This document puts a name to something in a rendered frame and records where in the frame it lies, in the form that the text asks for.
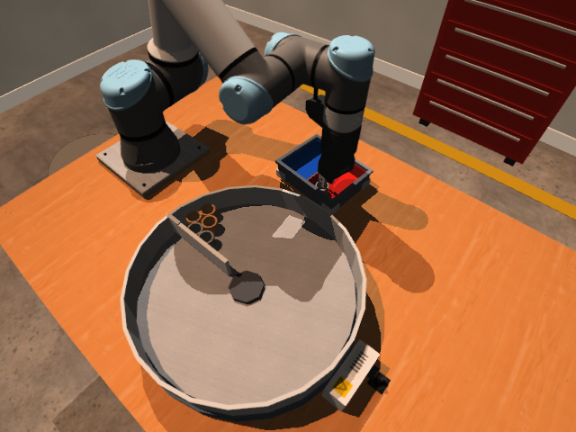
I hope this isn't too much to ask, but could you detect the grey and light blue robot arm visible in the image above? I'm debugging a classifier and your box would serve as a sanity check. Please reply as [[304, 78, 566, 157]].
[[100, 0, 374, 173]]

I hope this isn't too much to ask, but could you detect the dark grey hollow cylinder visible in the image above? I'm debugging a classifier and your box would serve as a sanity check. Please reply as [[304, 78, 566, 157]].
[[198, 230, 216, 248], [187, 222, 204, 236], [315, 182, 329, 194]]

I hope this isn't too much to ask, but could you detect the bronze bushing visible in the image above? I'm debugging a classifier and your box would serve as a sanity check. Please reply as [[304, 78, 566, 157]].
[[202, 215, 219, 234], [200, 203, 217, 218], [186, 211, 203, 226]]

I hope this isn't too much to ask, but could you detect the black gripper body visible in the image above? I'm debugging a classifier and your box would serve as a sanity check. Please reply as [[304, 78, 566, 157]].
[[305, 88, 365, 181]]

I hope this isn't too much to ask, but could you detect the grey bin with blue and red compartments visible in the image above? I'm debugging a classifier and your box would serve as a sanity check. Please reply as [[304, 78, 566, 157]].
[[275, 134, 374, 215]]

